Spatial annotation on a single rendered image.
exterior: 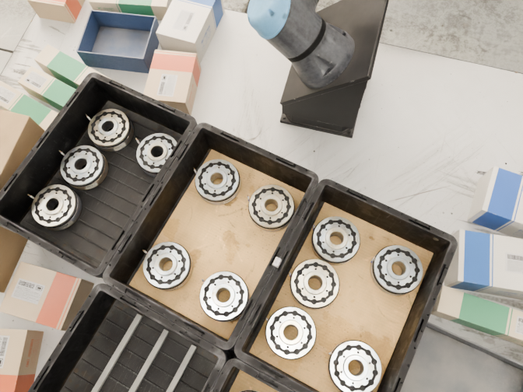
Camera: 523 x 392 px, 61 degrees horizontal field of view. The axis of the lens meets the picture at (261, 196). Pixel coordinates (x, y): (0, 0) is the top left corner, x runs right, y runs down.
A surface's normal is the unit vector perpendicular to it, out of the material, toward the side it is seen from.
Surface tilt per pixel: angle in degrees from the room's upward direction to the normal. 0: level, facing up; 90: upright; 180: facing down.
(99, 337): 0
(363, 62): 44
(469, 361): 0
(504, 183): 0
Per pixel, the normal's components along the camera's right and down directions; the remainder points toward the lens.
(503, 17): -0.04, -0.33
